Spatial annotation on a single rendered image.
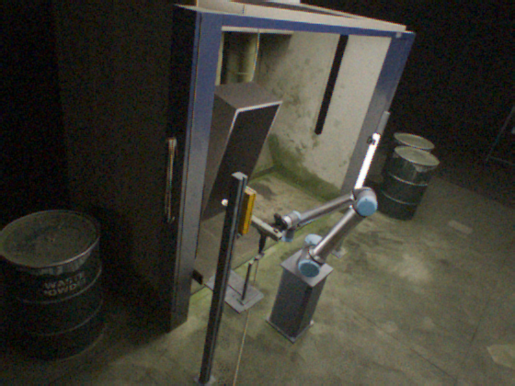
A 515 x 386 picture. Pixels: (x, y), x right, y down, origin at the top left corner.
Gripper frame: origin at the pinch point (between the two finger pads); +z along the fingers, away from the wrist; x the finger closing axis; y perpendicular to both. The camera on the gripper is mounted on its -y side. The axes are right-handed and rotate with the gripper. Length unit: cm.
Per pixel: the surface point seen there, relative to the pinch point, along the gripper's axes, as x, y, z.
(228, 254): -3.5, -2.5, 33.9
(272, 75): 210, -27, -261
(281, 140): 173, 54, -261
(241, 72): 199, -37, -184
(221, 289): -3.3, 22.8, 34.9
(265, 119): 90, -27, -102
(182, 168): 47, -29, 27
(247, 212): -6.5, -28.8, 28.0
